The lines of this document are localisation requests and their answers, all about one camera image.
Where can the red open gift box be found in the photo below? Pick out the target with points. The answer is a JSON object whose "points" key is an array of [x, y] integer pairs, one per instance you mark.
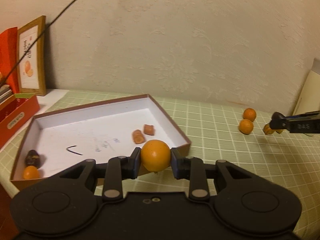
{"points": [[15, 112]]}

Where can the wooden picture frame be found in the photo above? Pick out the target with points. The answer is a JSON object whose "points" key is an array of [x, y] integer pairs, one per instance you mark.
{"points": [[30, 55]]}

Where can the orange dried fruit piece back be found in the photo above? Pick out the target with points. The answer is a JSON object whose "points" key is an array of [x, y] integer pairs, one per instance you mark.
{"points": [[268, 130]]}

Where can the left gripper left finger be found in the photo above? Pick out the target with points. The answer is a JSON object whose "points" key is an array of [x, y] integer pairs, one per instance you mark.
{"points": [[119, 169]]}

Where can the orange dried fruit piece front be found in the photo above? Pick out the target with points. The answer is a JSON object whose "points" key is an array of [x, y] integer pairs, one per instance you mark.
{"points": [[149, 130]]}

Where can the dark wrinkled fruit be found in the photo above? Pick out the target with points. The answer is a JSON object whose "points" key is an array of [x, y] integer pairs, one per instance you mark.
{"points": [[32, 159]]}

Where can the orange dried fruit piece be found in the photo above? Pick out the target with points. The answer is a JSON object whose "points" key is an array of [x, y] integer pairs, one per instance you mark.
{"points": [[149, 130], [268, 130], [138, 137]]}

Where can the red paper bag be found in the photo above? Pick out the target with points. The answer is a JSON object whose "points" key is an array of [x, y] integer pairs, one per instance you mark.
{"points": [[8, 48]]}

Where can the white side cabinet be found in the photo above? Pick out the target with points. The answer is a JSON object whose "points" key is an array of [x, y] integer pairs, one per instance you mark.
{"points": [[37, 99]]}

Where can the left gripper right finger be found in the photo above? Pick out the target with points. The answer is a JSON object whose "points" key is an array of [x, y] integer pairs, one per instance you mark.
{"points": [[193, 170]]}

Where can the orange kumquat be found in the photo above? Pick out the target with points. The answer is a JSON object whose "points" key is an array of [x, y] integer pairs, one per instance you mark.
{"points": [[31, 172], [155, 155], [245, 126], [249, 114]]}

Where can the brown white cardboard tray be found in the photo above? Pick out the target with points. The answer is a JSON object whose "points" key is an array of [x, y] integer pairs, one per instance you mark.
{"points": [[99, 131]]}

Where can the orange kumquat back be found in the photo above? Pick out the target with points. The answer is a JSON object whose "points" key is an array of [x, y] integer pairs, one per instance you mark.
{"points": [[249, 114]]}

